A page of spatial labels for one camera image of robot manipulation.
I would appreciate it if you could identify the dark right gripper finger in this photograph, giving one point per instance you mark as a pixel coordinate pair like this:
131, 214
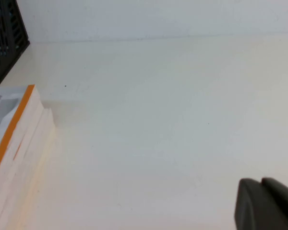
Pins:
266, 208

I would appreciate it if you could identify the white book with orange spine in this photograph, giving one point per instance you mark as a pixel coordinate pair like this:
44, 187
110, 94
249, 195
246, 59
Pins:
4, 112

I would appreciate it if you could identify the dark book with colourful cover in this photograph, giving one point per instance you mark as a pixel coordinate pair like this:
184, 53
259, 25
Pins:
38, 148

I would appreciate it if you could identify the black perforated book stand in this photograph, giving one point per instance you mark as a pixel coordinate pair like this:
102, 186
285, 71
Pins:
4, 36

